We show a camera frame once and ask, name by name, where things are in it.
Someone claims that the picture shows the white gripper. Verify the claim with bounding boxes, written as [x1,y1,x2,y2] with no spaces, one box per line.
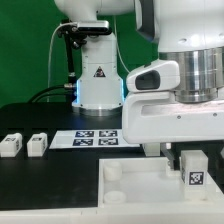
[122,92,224,171]

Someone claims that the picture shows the white square tabletop part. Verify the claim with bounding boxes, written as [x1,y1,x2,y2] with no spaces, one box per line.
[98,157,224,207]

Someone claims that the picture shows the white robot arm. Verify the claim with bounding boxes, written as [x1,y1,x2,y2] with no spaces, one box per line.
[54,0,224,144]

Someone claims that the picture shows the white corner fence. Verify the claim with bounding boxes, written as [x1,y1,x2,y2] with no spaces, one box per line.
[0,179,224,224]

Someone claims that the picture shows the white sheet with tags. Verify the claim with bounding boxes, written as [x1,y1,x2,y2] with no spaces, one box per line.
[50,129,139,149]

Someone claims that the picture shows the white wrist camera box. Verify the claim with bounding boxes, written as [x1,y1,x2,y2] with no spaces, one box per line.
[126,59,180,93]

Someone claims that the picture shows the black base cables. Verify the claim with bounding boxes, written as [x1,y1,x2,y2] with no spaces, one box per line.
[27,84,76,104]

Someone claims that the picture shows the black camera on stand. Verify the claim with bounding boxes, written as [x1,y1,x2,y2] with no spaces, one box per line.
[56,20,112,90]

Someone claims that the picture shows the grey camera cable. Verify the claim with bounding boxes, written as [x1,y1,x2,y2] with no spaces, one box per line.
[46,22,74,104]

